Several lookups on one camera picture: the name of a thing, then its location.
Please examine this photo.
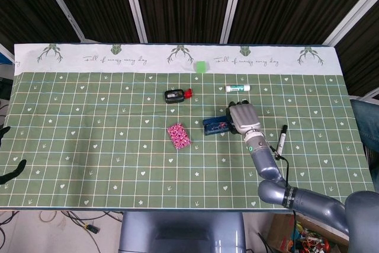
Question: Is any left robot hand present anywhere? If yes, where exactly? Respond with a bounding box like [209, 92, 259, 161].
[0, 126, 27, 185]

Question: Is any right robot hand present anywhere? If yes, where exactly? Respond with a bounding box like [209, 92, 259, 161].
[225, 101, 262, 135]

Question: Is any blue glasses case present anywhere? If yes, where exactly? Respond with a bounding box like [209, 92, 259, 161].
[203, 116, 235, 136]

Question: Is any white green glue stick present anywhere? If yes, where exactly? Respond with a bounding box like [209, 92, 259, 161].
[225, 84, 251, 93]

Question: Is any black white marker pen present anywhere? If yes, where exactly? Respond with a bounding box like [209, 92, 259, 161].
[275, 124, 288, 159]

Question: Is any green cube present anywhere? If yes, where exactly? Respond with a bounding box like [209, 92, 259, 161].
[192, 60, 208, 73]

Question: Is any pink patterned card box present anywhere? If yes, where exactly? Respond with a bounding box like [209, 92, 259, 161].
[166, 122, 191, 150]

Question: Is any black bottle red cap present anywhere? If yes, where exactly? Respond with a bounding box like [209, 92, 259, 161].
[164, 88, 194, 104]

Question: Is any green grid tablecloth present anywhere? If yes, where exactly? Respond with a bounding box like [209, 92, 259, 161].
[0, 42, 353, 211]

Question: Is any blue white board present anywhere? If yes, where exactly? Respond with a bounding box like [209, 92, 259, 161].
[0, 44, 15, 66]

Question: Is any person leg in jeans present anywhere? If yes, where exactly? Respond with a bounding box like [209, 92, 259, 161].
[351, 98, 379, 150]

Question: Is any cardboard box of toys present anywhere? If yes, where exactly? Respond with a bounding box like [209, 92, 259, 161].
[268, 214, 350, 253]

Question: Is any blue-grey robot torso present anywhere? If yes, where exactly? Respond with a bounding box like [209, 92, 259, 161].
[118, 211, 246, 253]

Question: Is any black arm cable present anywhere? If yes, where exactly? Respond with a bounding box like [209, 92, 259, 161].
[268, 145, 297, 236]

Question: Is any floor cable bundle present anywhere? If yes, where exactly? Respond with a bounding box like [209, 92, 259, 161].
[0, 210, 124, 253]

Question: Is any white partition post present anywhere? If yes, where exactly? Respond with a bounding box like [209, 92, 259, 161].
[219, 0, 250, 44]
[120, 0, 148, 43]
[35, 0, 87, 43]
[322, 0, 379, 47]

